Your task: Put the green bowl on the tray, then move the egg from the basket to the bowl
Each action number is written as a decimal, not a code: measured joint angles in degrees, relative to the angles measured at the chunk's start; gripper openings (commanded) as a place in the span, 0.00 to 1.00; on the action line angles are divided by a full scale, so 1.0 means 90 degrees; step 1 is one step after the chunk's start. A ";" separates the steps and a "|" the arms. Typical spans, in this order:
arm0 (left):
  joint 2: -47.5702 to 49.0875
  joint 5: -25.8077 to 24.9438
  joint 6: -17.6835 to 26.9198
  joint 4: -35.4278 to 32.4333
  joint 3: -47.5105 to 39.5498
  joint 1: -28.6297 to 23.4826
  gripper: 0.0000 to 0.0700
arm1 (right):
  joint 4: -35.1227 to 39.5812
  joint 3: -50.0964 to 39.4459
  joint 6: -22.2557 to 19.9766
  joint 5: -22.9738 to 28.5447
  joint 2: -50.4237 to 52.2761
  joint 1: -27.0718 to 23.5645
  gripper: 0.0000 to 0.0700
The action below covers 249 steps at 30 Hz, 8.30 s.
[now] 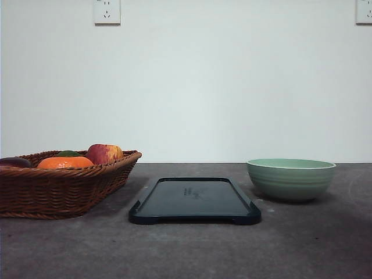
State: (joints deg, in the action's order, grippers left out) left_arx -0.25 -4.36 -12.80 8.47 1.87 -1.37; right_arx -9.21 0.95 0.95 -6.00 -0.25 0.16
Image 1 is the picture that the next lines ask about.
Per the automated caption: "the green ceramic bowl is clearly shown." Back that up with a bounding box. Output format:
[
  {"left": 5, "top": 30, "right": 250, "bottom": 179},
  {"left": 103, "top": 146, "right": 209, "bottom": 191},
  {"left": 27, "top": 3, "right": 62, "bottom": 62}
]
[{"left": 246, "top": 158, "right": 336, "bottom": 201}]

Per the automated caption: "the brown wicker basket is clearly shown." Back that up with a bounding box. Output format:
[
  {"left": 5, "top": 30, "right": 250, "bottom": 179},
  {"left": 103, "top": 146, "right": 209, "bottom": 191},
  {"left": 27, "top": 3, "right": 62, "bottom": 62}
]
[{"left": 0, "top": 144, "right": 142, "bottom": 220}]

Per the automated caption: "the dark rectangular tray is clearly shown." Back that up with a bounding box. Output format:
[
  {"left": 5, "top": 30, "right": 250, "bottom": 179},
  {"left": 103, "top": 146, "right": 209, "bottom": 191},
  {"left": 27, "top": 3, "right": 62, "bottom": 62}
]
[{"left": 128, "top": 177, "right": 261, "bottom": 225}]

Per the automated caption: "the red yellow apple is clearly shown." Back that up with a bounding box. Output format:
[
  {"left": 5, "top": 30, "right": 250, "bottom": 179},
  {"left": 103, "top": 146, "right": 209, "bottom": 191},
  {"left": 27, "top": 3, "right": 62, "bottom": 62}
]
[{"left": 87, "top": 144, "right": 124, "bottom": 164}]

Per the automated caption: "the dark green fruit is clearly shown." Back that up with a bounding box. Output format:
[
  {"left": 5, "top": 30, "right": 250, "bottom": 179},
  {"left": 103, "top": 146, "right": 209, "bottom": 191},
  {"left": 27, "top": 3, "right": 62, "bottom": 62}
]
[{"left": 57, "top": 151, "right": 81, "bottom": 157}]

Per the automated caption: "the orange tangerine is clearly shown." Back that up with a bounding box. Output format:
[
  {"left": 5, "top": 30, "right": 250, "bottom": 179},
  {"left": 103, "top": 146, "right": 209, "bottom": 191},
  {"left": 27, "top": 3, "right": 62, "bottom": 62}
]
[{"left": 37, "top": 156, "right": 94, "bottom": 169}]

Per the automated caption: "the dark purple fruit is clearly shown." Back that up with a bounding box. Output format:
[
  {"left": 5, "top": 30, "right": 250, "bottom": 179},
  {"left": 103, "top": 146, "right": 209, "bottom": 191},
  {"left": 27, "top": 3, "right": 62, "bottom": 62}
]
[{"left": 0, "top": 157, "right": 31, "bottom": 168}]

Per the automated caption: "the white wall socket left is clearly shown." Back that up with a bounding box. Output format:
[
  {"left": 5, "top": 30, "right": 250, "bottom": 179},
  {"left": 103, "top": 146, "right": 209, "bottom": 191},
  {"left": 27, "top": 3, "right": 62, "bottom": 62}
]
[{"left": 93, "top": 0, "right": 121, "bottom": 27}]

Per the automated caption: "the white wall socket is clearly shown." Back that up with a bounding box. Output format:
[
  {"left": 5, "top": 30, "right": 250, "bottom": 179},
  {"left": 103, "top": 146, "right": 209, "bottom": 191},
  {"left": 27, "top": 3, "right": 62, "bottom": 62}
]
[
  {"left": 355, "top": 0, "right": 372, "bottom": 27},
  {"left": 93, "top": 0, "right": 121, "bottom": 27}
]

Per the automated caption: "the white wall socket right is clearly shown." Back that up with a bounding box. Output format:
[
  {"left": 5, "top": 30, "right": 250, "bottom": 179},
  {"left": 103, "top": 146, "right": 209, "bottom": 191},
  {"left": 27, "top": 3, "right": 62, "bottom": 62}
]
[{"left": 355, "top": 0, "right": 372, "bottom": 27}]

